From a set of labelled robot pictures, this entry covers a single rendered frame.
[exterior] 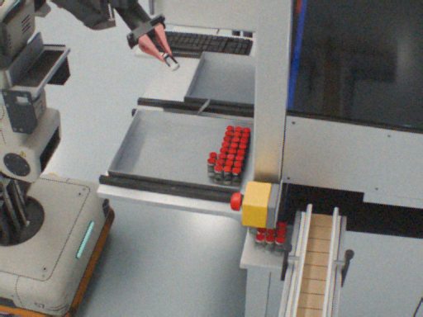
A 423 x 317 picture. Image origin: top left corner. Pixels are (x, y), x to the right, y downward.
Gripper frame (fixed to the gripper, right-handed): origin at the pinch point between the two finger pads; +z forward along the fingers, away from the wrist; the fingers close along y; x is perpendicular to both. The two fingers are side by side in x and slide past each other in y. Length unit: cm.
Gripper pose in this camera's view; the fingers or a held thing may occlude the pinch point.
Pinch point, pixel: (165, 56)
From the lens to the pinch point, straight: 133.9
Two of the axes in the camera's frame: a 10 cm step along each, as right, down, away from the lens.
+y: 8.1, -5.6, 1.8
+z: 5.9, 7.9, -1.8
